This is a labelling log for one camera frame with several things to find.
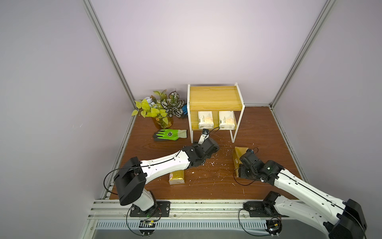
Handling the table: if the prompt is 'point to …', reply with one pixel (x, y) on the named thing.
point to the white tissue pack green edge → (205, 119)
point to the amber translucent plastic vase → (163, 122)
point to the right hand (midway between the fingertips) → (241, 168)
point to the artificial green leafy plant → (162, 105)
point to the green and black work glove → (170, 135)
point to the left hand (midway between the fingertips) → (208, 146)
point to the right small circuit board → (274, 226)
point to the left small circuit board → (146, 227)
